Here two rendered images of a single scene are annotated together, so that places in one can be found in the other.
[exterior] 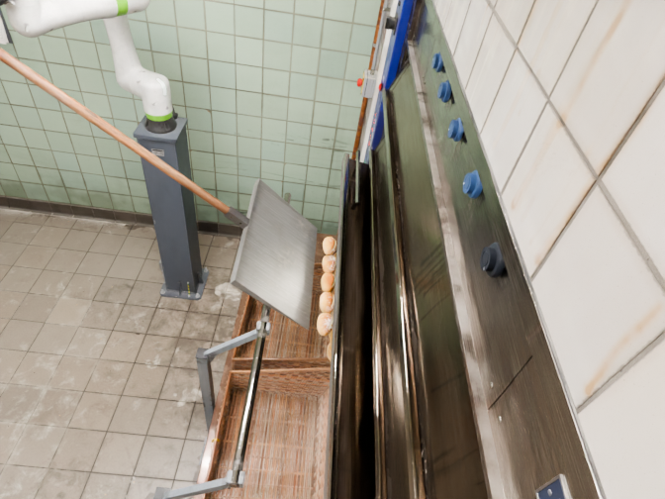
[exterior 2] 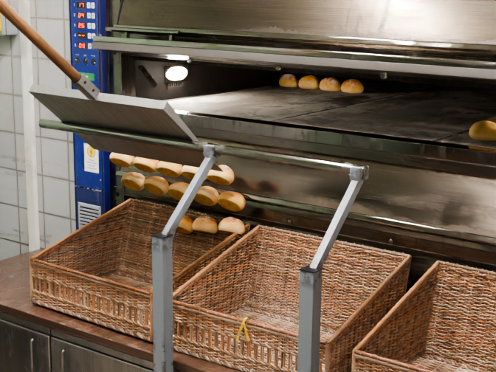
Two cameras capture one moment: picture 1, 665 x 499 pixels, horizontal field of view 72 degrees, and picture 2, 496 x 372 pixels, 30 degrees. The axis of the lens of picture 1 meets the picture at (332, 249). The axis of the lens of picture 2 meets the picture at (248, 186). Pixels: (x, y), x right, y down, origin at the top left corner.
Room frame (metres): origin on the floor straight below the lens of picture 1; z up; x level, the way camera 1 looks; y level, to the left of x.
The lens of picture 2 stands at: (-0.91, 2.08, 1.64)
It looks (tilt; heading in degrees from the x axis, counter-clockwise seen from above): 13 degrees down; 311
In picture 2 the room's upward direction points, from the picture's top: 1 degrees clockwise
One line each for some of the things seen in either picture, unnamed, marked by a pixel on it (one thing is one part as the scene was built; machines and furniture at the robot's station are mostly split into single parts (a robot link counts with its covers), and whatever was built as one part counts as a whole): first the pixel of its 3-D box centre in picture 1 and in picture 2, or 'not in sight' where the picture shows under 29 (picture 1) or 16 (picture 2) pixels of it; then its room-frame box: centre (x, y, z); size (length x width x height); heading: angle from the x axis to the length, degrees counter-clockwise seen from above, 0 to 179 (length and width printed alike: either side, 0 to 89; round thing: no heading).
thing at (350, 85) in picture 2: not in sight; (352, 85); (1.26, -1.06, 1.21); 0.10 x 0.07 x 0.06; 9
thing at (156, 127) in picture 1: (163, 114); not in sight; (1.95, 0.94, 1.23); 0.26 x 0.15 x 0.06; 5
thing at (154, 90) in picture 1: (154, 95); not in sight; (1.90, 0.95, 1.36); 0.16 x 0.13 x 0.19; 64
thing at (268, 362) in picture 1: (295, 316); (139, 262); (1.26, 0.12, 0.72); 0.56 x 0.49 x 0.28; 4
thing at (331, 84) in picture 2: not in sight; (330, 83); (1.36, -1.05, 1.21); 0.10 x 0.07 x 0.05; 5
